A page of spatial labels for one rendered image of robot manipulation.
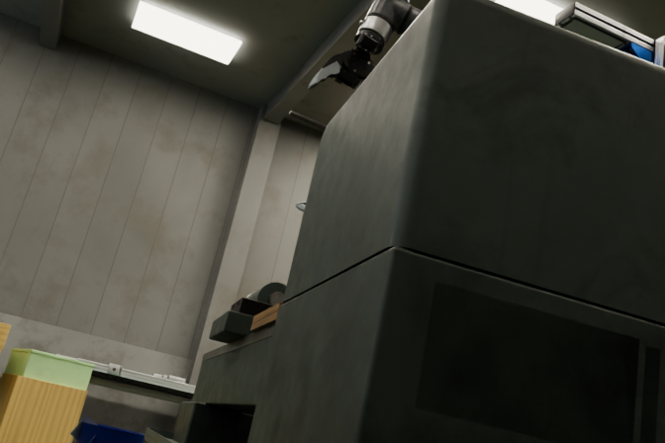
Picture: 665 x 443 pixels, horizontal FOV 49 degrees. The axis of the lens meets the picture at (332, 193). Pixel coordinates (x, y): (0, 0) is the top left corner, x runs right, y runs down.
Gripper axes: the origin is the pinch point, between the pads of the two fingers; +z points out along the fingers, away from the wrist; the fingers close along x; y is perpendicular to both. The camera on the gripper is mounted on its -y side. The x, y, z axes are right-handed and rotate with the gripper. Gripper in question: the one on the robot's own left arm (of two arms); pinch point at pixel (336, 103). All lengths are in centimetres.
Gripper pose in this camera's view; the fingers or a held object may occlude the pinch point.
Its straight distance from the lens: 162.4
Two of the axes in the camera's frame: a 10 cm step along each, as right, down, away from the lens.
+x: -8.5, -5.0, -1.3
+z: -4.3, 8.2, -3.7
